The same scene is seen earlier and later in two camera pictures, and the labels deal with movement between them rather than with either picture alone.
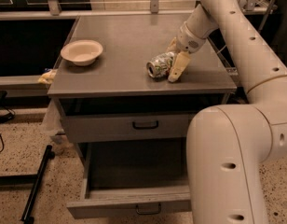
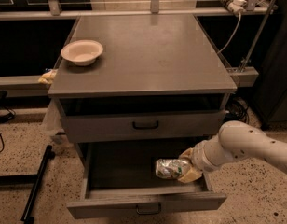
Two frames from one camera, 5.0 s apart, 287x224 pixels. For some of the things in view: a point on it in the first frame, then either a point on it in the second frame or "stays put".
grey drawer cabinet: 105,93 stays put
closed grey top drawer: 126,127 stays put
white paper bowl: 82,52 stays put
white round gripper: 187,42 to 198,160
